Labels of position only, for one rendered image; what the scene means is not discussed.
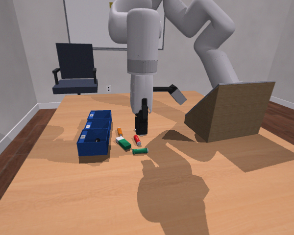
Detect green and white eraser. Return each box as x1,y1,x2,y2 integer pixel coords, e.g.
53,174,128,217
116,136,131,150

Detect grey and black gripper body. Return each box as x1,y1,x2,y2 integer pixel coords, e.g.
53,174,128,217
127,71,157,114

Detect blue three-compartment bin rack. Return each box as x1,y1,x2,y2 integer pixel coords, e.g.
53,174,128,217
76,110,112,156

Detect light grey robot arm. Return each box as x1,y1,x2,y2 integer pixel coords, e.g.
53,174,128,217
108,0,243,88

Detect green aa battery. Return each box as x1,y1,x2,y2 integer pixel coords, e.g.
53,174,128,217
132,148,148,154

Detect red aa battery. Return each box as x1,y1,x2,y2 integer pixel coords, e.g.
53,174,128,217
134,135,141,145

